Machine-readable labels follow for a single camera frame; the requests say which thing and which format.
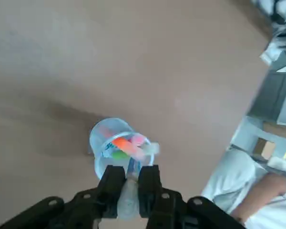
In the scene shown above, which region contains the pink highlighter pen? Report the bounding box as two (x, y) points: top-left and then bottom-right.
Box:
(130, 133), (161, 154)

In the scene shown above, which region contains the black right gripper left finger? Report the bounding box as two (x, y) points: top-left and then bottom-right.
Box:
(0, 165), (126, 229)

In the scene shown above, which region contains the green highlighter pen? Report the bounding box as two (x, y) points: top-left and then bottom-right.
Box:
(111, 150), (130, 160)

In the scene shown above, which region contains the grey metal frame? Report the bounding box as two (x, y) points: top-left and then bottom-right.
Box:
(228, 51), (286, 167)

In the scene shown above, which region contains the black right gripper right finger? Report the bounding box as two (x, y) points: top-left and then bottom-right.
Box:
(137, 164), (246, 229)

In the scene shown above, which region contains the blue marker pen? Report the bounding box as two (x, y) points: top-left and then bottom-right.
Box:
(117, 157), (143, 219)

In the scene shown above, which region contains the clear plastic cup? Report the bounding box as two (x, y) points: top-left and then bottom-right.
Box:
(88, 116), (156, 181)

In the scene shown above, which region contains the orange highlighter pen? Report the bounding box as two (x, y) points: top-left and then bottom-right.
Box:
(111, 136), (149, 162)

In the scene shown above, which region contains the person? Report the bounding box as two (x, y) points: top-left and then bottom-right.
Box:
(201, 147), (286, 229)

